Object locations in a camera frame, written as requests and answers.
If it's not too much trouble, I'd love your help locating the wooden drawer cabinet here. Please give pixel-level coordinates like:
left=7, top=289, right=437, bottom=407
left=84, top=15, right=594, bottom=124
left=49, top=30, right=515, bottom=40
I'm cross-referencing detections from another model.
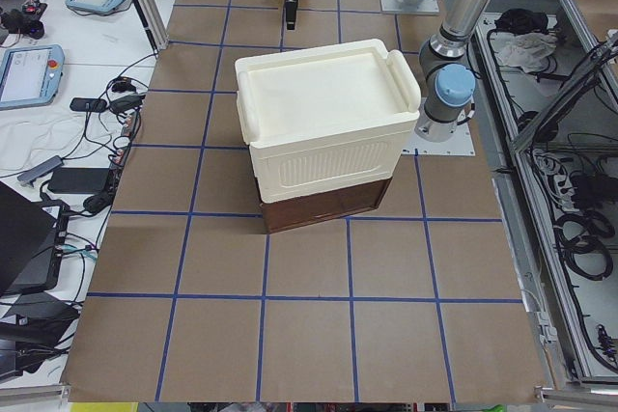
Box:
left=259, top=178, right=392, bottom=233

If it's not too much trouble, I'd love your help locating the cream plastic storage box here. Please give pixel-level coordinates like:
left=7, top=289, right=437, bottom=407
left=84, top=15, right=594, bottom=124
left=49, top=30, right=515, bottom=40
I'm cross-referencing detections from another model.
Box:
left=235, top=39, right=421, bottom=204

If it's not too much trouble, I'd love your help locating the white crumpled cloth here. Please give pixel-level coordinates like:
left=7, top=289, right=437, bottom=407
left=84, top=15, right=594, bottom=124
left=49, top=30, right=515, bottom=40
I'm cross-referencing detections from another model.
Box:
left=496, top=33, right=558, bottom=73

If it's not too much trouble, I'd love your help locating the blue teach pendant near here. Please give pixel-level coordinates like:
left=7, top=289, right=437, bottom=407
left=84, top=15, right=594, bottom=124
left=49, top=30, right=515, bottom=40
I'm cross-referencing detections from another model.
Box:
left=1, top=44, right=65, bottom=110

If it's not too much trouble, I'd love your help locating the black power adapter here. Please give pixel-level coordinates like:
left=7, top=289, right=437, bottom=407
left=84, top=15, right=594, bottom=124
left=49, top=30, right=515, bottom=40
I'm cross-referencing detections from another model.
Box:
left=48, top=167, right=109, bottom=194

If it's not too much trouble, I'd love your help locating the black laptop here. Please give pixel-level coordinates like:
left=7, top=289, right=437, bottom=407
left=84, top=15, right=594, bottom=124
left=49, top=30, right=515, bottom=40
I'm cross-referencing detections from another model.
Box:
left=1, top=184, right=68, bottom=296

